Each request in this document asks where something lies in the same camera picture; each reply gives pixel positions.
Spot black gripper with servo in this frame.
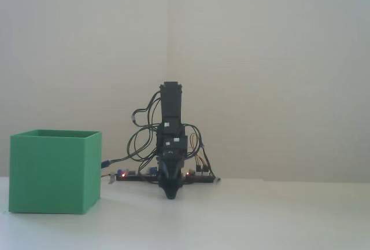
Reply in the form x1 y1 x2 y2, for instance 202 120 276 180
156 136 189 200

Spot green square plastic bin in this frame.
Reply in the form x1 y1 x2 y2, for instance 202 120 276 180
8 129 102 215

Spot electronics base board with LEDs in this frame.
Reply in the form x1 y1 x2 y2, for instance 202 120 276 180
115 168 216 184

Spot yellow orange jumper wires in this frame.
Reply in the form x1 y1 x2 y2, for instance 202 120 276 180
189 133 216 177

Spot black cable with blue plug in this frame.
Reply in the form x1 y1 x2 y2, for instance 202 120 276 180
101 156 134 168

